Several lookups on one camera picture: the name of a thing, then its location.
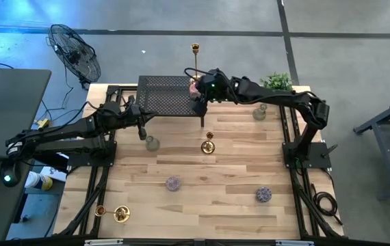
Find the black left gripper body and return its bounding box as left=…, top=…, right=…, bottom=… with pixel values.
left=121, top=96, right=147, bottom=141

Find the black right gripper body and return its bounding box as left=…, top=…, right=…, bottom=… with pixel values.
left=196, top=68, right=232, bottom=103

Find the pink glass votive holder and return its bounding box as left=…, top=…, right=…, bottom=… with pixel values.
left=188, top=81, right=200, bottom=99

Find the green ribbed glass candle holder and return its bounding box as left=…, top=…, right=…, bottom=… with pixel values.
left=144, top=135, right=161, bottom=152
left=252, top=102, right=268, bottom=122

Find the tall gold candlestick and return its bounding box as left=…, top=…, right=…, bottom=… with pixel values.
left=190, top=42, right=205, bottom=85
left=94, top=204, right=131, bottom=224

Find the mauve glass votive holder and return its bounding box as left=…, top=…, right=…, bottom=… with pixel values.
left=165, top=176, right=182, bottom=192

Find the black perforated metal shelf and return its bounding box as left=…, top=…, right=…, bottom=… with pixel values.
left=135, top=74, right=205, bottom=128

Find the short gold candlestick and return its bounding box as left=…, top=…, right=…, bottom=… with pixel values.
left=200, top=131, right=216, bottom=155

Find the green plant in white pot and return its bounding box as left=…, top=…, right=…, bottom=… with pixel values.
left=259, top=71, right=294, bottom=92

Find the yellow power plug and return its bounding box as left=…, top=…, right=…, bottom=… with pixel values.
left=36, top=118, right=51, bottom=131

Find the white paper sheet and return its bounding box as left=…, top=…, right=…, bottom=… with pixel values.
left=40, top=166, right=68, bottom=182

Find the blue-purple glass votive holder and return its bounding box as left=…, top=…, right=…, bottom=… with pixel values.
left=255, top=186, right=272, bottom=203

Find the yellow and white can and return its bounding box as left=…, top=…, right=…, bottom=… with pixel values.
left=24, top=170, right=54, bottom=191

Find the dark grey flat panel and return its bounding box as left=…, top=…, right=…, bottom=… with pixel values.
left=0, top=67, right=52, bottom=161

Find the black crossbar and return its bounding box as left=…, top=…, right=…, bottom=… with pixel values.
left=0, top=234, right=390, bottom=246

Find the black mouse with green light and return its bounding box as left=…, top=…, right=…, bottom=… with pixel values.
left=0, top=160, right=21, bottom=188

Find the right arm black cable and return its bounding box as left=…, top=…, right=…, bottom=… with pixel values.
left=183, top=67, right=213, bottom=79

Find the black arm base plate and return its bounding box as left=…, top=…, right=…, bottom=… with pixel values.
left=66, top=140, right=118, bottom=168
left=282, top=141, right=333, bottom=169

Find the black floor power cable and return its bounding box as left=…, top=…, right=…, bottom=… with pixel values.
left=39, top=63, right=85, bottom=135

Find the black pedestal fan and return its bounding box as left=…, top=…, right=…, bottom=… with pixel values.
left=47, top=23, right=102, bottom=90

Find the black lever handle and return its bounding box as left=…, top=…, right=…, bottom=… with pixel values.
left=320, top=143, right=339, bottom=159

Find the white bracket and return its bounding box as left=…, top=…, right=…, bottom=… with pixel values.
left=276, top=240, right=315, bottom=246
left=84, top=238, right=124, bottom=246

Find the coiled black cable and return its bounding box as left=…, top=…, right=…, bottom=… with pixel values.
left=311, top=182, right=343, bottom=226

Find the blue-grey metal table frame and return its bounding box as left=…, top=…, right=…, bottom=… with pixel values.
left=352, top=94, right=390, bottom=201

